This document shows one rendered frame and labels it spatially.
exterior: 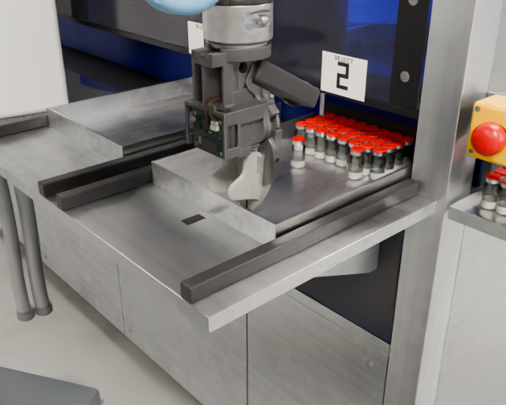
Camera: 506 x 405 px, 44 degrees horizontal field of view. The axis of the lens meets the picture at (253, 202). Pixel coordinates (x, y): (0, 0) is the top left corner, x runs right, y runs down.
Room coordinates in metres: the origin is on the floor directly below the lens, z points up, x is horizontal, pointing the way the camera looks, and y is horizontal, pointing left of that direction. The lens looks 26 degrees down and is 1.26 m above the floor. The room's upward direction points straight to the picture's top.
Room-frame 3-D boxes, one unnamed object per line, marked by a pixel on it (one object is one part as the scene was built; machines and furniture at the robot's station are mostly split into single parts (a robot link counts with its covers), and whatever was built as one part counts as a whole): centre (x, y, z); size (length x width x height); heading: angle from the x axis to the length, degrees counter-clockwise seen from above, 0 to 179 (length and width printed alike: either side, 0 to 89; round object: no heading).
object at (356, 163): (0.85, -0.15, 0.90); 0.02 x 0.02 x 0.05
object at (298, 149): (0.89, -0.07, 0.90); 0.02 x 0.02 x 0.04
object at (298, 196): (0.85, -0.07, 0.90); 0.34 x 0.26 x 0.04; 132
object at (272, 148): (0.67, -0.01, 0.99); 0.05 x 0.02 x 0.09; 42
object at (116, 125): (1.10, 0.16, 0.90); 0.34 x 0.26 x 0.04; 132
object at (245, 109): (0.67, 0.02, 1.06); 0.09 x 0.08 x 0.12; 132
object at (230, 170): (0.69, 0.03, 0.95); 0.06 x 0.03 x 0.09; 132
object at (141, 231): (0.93, 0.10, 0.87); 0.70 x 0.48 x 0.02; 42
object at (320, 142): (0.90, -0.13, 0.90); 0.18 x 0.02 x 0.05; 42
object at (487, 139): (0.71, -0.29, 0.99); 0.04 x 0.04 x 0.04; 42
